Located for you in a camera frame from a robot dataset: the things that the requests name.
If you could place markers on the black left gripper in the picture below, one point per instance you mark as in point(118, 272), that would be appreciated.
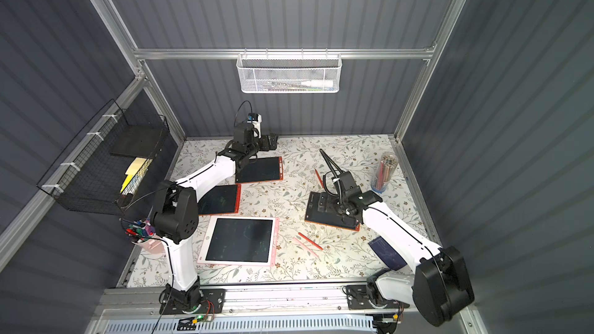
point(239, 152)

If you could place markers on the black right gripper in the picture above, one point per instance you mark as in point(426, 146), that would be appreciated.
point(339, 181)

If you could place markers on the red tablet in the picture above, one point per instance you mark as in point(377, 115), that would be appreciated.
point(322, 208)
point(262, 170)
point(220, 200)

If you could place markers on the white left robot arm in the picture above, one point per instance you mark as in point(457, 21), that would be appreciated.
point(175, 214)

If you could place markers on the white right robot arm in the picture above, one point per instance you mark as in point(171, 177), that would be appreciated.
point(440, 285)

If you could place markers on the red stylus far right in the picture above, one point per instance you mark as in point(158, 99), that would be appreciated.
point(319, 178)

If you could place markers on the red stylus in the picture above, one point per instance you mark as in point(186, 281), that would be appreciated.
point(310, 241)
point(319, 178)

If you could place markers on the red stylus near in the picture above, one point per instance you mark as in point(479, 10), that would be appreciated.
point(310, 241)

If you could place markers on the pink stylus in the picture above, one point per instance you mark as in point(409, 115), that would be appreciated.
point(304, 247)

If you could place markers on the pink white writing tablet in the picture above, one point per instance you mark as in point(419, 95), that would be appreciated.
point(240, 240)

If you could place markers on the dark blue notebook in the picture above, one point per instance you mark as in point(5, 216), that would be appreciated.
point(387, 254)

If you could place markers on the clear cup of pencils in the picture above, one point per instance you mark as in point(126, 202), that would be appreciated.
point(384, 172)

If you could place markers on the white marker in basket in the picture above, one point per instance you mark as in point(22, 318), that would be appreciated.
point(318, 84)

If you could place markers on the yellow sticky notes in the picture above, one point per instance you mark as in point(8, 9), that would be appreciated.
point(134, 175)

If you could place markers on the pink cup of markers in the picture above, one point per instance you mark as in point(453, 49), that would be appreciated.
point(143, 234)

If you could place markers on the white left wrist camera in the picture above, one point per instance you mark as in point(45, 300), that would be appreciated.
point(255, 119)

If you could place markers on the white wire mesh basket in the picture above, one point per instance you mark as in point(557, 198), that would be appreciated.
point(266, 74)

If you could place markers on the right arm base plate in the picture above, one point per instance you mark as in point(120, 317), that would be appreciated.
point(362, 297)

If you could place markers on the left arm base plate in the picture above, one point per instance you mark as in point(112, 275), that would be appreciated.
point(198, 301)

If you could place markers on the black wire wall basket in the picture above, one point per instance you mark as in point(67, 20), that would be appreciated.
point(90, 178)

